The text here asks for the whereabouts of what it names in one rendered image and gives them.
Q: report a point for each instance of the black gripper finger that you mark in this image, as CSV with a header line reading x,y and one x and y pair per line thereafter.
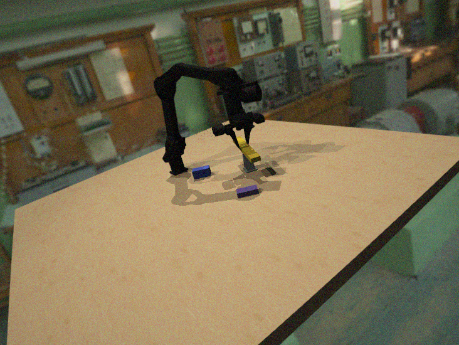
x,y
247,133
233,136

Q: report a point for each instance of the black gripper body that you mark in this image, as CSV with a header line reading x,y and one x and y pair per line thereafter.
x,y
221,129

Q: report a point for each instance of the blue rectangular block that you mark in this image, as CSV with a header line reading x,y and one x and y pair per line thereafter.
x,y
201,172

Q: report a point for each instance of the purple flat bar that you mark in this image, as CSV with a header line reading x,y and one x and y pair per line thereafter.
x,y
247,191

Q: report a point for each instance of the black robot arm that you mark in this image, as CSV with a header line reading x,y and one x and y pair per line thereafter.
x,y
234,91

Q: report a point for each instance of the yellow bar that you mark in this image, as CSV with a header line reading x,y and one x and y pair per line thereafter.
x,y
248,151

